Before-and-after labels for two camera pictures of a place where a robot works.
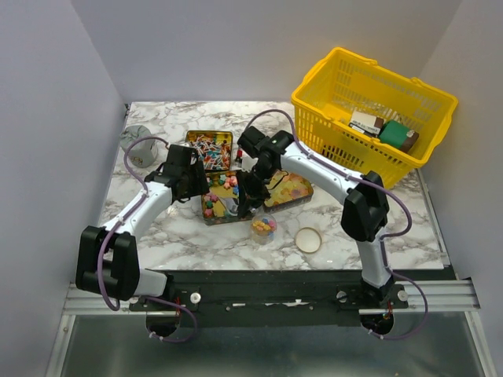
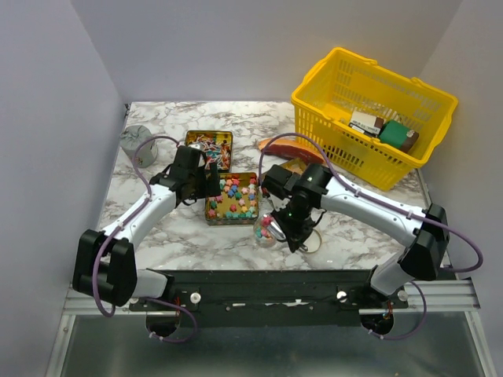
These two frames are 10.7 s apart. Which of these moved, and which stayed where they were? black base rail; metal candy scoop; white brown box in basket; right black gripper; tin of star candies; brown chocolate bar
Moved: right black gripper; metal candy scoop
Stayed: tin of star candies; black base rail; white brown box in basket; brown chocolate bar
